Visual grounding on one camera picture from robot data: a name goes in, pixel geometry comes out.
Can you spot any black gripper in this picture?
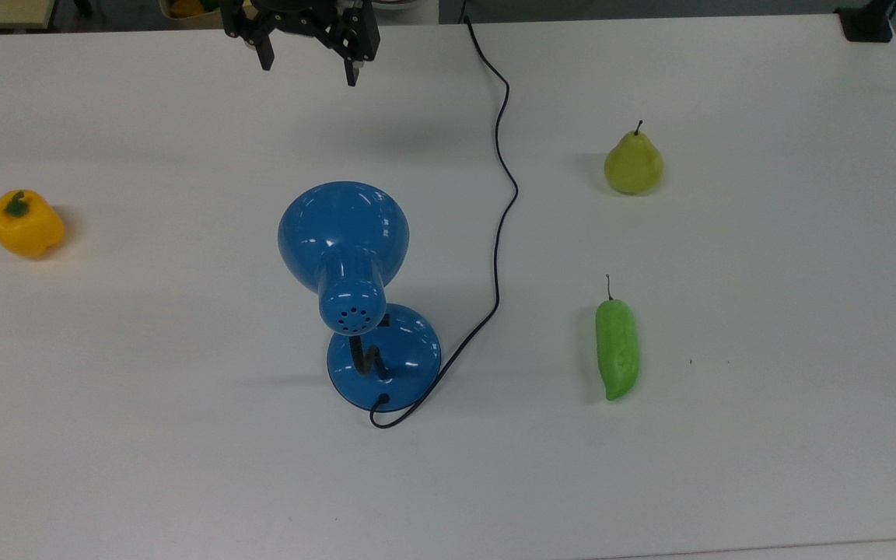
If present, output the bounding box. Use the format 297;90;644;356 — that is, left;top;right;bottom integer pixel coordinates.
221;0;381;87

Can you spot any blue desk lamp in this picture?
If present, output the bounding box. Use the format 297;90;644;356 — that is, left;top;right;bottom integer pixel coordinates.
277;181;443;413

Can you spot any box with fruits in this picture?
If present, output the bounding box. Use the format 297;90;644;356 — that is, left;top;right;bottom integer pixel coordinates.
159;0;225;21

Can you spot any yellow bell pepper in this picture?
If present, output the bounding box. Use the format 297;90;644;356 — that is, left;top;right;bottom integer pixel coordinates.
0;190;66;260

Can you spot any yellow-green pear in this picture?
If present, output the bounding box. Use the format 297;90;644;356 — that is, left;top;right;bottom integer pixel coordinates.
604;120;665;196

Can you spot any green chili pepper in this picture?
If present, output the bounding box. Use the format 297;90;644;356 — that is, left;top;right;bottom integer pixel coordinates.
595;274;641;402

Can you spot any black table clamp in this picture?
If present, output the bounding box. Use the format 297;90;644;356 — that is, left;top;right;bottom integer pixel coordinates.
835;0;896;44

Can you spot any black lamp power cable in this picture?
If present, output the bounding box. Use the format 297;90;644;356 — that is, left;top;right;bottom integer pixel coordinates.
369;16;520;429

